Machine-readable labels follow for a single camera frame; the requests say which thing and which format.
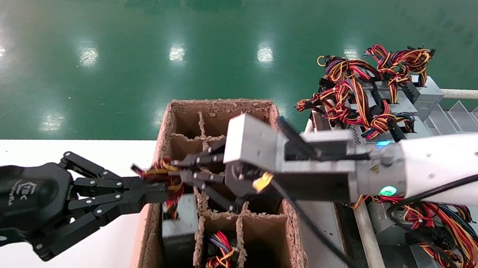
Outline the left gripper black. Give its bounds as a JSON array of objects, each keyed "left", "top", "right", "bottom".
[{"left": 0, "top": 146, "right": 172, "bottom": 268}]

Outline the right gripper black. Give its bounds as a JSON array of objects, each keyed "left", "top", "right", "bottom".
[{"left": 169, "top": 135, "right": 355, "bottom": 221}]

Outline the cardboard box with dividers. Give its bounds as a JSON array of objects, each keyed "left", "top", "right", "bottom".
[{"left": 137, "top": 91, "right": 320, "bottom": 268}]

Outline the clear acrylic divider tray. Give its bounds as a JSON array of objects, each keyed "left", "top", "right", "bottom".
[{"left": 377, "top": 93, "right": 478, "bottom": 268}]

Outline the right wrist grey camera box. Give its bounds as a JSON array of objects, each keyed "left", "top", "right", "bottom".
[{"left": 223, "top": 112, "right": 360, "bottom": 179}]

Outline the thick black camera cable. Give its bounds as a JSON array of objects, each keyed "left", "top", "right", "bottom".
[{"left": 274, "top": 116, "right": 375, "bottom": 163}]

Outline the white round side rail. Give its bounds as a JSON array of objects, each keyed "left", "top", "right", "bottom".
[{"left": 347, "top": 203, "right": 400, "bottom": 268}]

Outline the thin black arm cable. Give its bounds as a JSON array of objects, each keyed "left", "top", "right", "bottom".
[{"left": 383, "top": 159, "right": 478, "bottom": 268}]

